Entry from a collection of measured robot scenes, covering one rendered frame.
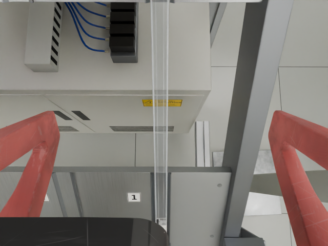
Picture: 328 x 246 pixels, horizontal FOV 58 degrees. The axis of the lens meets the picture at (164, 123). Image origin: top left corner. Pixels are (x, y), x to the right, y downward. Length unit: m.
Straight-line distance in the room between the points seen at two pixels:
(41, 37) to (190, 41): 0.29
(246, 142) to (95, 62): 0.41
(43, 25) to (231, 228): 0.49
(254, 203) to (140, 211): 0.89
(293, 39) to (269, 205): 0.71
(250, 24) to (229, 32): 1.09
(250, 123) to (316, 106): 1.10
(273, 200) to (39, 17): 1.01
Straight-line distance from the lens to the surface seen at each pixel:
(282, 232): 1.29
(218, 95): 1.26
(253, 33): 0.28
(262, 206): 1.24
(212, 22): 0.78
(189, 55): 0.62
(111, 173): 0.34
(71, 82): 0.63
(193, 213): 0.39
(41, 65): 0.62
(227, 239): 0.41
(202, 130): 0.90
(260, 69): 0.27
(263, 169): 1.24
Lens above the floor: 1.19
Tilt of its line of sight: 79 degrees down
